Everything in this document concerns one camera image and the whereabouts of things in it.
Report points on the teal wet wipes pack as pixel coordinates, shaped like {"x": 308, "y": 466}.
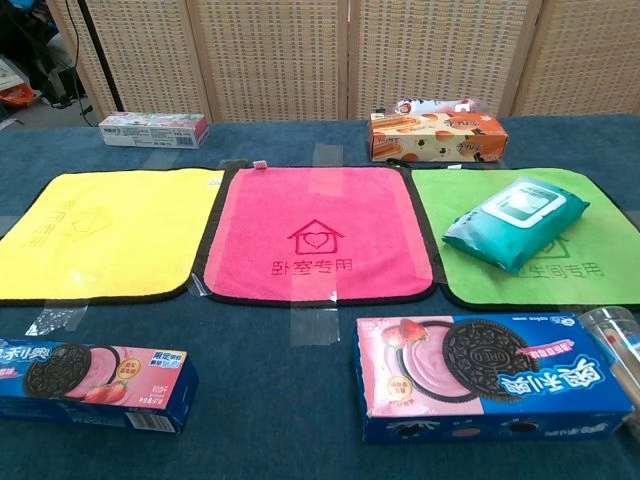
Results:
{"x": 515, "y": 222}

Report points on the orange snack box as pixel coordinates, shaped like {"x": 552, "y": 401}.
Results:
{"x": 435, "y": 137}

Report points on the white pink toothpaste box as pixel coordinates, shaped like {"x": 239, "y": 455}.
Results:
{"x": 155, "y": 129}

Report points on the large blue Oreo box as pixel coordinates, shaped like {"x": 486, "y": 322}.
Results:
{"x": 480, "y": 370}

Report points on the small blue Oreo box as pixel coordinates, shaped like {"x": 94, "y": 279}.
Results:
{"x": 90, "y": 380}

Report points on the pink cloth mat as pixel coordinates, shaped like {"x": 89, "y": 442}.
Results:
{"x": 320, "y": 225}

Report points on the white red snack packet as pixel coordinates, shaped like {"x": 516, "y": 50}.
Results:
{"x": 440, "y": 105}

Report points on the woven folding screen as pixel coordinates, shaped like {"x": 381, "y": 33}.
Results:
{"x": 350, "y": 55}

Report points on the green cloth mat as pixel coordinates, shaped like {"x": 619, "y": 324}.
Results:
{"x": 525, "y": 285}

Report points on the yellow cloth mat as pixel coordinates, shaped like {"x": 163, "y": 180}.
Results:
{"x": 110, "y": 235}

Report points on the clear plastic cup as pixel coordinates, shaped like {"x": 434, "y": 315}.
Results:
{"x": 612, "y": 340}

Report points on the wooden stick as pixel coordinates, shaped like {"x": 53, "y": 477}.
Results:
{"x": 622, "y": 360}

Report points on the orange plastic bag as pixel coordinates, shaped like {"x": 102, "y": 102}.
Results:
{"x": 19, "y": 94}

